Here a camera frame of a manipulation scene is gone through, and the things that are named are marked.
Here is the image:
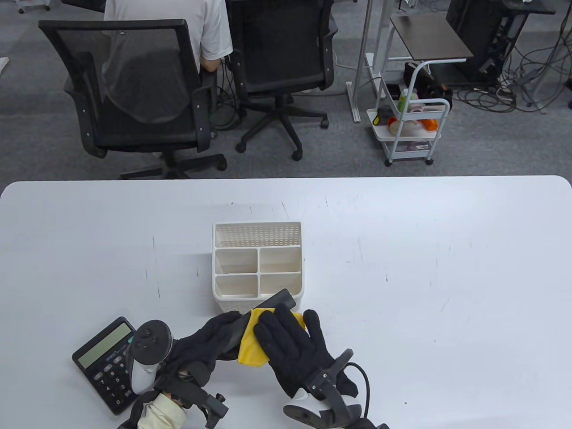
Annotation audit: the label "person's left hand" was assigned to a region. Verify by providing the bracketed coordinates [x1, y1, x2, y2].
[154, 311, 244, 390]

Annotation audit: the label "black bag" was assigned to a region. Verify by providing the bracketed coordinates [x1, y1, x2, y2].
[404, 62, 453, 112]

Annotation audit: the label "white metal desk leg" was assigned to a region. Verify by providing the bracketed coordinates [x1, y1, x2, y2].
[346, 0, 389, 123]

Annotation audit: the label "brown top side table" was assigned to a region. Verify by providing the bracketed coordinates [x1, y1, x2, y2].
[380, 13, 474, 103]

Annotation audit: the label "white rolling cart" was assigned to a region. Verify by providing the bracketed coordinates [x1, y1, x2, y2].
[367, 60, 451, 167]

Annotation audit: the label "tangle of black cables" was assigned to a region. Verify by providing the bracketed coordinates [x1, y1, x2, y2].
[454, 18, 572, 116]

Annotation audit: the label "person's right hand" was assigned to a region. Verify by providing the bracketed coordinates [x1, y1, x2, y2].
[254, 304, 360, 399]

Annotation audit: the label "yellow cleaning cloth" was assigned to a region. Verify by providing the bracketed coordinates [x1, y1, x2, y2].
[237, 306, 307, 368]

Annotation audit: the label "black remote control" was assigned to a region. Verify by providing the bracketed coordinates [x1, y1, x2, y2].
[217, 289, 297, 362]

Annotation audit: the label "white plastic organizer basket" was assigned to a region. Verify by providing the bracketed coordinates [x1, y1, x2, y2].
[212, 222, 305, 314]

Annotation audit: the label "black mesh office chair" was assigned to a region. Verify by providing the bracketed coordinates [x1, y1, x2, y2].
[38, 19, 227, 179]

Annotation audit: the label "black sensor cable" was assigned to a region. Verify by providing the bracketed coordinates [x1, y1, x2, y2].
[344, 363, 371, 423]

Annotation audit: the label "black floor cables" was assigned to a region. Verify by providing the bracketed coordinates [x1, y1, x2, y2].
[208, 60, 247, 131]

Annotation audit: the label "black computer tower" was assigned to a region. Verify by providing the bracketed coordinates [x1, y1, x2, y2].
[446, 0, 528, 85]

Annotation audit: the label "black calculator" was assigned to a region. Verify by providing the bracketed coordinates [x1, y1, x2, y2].
[72, 316, 139, 415]

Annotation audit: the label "black padded office chair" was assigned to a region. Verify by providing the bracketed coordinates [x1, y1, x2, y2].
[226, 0, 336, 161]

